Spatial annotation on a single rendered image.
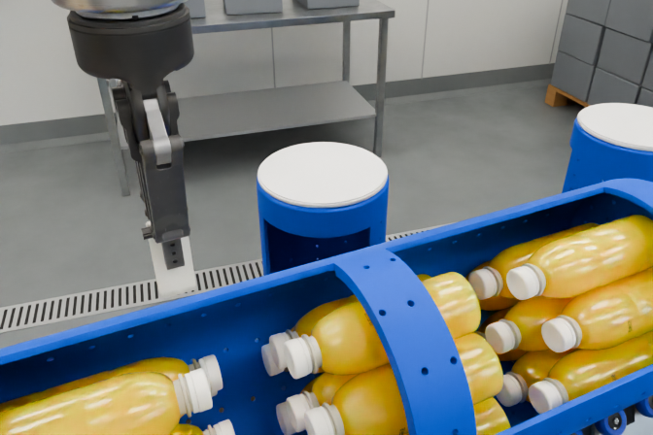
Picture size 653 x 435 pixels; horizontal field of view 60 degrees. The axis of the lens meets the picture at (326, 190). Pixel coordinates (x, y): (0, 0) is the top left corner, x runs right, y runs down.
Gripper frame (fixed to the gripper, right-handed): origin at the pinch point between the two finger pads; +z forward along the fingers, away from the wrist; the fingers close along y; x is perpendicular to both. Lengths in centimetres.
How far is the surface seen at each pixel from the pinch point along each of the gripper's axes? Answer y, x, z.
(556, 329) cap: -5.4, -41.6, 20.1
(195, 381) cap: -0.7, -0.2, 14.3
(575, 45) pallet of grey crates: 243, -311, 87
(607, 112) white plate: 56, -119, 30
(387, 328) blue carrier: -5.3, -18.0, 10.5
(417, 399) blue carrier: -10.8, -18.4, 14.7
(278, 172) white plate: 60, -30, 30
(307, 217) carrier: 46, -31, 33
